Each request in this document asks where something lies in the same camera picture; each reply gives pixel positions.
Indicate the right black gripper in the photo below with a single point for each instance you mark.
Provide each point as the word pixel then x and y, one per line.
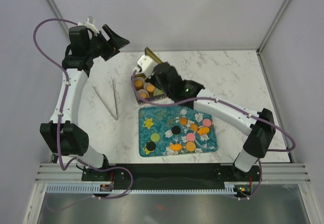
pixel 153 76

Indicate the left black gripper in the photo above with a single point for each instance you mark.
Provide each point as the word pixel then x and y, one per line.
pixel 113 45

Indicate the metal serving tongs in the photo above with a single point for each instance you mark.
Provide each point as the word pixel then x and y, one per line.
pixel 116 114

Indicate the gold tin lid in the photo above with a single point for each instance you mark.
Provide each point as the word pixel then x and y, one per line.
pixel 152 55

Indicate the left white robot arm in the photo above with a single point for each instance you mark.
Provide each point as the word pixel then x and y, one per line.
pixel 62 133

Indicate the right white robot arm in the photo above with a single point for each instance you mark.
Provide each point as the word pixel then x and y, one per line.
pixel 258 126

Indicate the white paper cup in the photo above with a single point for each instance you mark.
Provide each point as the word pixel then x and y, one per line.
pixel 146 84
pixel 142 91
pixel 141 79

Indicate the square cookie tin box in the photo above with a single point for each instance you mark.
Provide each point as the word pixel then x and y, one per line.
pixel 152 97

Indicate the orange chip cookie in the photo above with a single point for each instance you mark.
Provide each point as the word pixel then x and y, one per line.
pixel 183 121

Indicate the black sandwich cookie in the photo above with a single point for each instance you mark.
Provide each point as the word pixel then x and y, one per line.
pixel 176 130
pixel 151 146

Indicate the teal floral tray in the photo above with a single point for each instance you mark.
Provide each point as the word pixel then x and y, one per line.
pixel 161 119

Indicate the orange swirl cookie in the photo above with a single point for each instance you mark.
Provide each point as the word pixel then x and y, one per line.
pixel 194 127

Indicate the pink sandwich cookie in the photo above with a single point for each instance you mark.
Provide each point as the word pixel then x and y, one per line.
pixel 206 122
pixel 190 137

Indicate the orange fish cookie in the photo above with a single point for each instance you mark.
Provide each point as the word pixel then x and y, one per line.
pixel 176 147
pixel 203 130

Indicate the orange dotted round cookie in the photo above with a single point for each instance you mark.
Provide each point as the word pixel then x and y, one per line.
pixel 190 146

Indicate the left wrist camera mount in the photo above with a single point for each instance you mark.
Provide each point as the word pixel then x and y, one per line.
pixel 89 23

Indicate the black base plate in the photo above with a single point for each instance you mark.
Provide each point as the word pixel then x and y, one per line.
pixel 172 176

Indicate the white slotted cable duct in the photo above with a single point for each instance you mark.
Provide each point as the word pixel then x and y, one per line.
pixel 96 188

